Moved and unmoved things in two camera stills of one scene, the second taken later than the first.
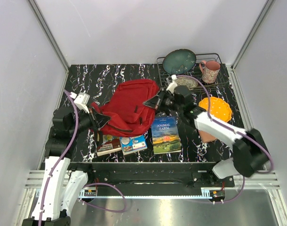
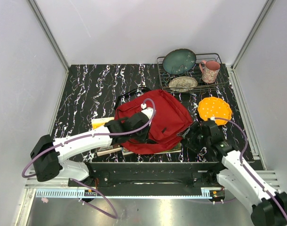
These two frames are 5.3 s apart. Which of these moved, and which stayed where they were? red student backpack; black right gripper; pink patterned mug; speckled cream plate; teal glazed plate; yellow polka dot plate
Moved: black right gripper; red student backpack
Stayed: pink patterned mug; teal glazed plate; yellow polka dot plate; speckled cream plate
